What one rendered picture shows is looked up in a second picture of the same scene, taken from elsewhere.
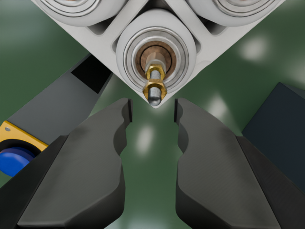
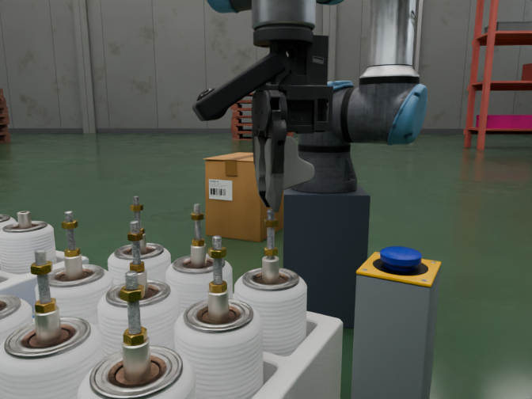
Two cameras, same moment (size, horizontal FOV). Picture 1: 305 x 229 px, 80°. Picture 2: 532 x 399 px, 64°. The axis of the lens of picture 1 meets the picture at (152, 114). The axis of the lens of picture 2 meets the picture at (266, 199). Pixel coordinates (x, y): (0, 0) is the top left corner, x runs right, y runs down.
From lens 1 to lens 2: 0.52 m
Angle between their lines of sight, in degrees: 73
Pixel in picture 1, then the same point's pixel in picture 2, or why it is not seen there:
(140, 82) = (293, 281)
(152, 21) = (240, 285)
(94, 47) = (293, 366)
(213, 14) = (226, 270)
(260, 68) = not seen: hidden behind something
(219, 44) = not seen: hidden behind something
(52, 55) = not seen: outside the picture
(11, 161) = (392, 251)
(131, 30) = (251, 291)
